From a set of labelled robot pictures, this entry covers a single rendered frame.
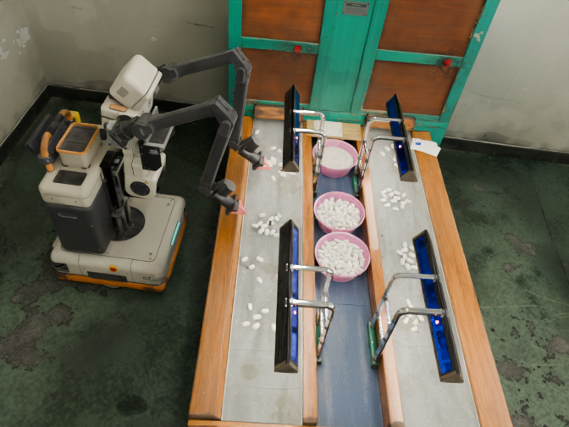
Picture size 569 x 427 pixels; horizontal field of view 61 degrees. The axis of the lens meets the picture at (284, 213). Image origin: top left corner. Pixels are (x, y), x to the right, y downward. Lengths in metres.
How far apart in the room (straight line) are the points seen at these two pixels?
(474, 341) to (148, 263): 1.75
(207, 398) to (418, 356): 0.88
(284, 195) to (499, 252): 1.78
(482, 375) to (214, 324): 1.11
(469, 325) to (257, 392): 0.96
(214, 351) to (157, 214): 1.31
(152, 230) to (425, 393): 1.79
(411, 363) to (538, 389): 1.25
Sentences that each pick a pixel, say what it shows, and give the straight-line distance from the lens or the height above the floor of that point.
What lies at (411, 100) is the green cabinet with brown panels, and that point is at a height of 0.96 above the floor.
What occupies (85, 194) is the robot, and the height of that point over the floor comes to 0.79.
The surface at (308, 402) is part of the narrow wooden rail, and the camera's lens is 1.95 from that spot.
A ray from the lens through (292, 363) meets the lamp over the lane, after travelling 1.64.
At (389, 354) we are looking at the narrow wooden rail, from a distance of 2.10.
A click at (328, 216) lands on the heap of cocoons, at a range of 2.53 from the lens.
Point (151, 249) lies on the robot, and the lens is 2.94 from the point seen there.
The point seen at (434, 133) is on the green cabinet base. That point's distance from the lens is 3.22.
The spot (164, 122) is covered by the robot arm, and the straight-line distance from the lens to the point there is 2.11.
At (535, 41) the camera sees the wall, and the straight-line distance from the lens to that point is 4.02.
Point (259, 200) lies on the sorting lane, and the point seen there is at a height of 0.74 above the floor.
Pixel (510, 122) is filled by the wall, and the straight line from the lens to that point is 4.38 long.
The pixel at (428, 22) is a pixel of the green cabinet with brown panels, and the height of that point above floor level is 1.44.
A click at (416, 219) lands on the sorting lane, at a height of 0.74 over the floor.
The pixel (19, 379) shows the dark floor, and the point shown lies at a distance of 3.02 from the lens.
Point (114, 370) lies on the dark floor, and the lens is 2.89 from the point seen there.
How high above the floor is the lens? 2.58
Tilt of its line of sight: 48 degrees down
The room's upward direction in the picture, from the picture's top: 7 degrees clockwise
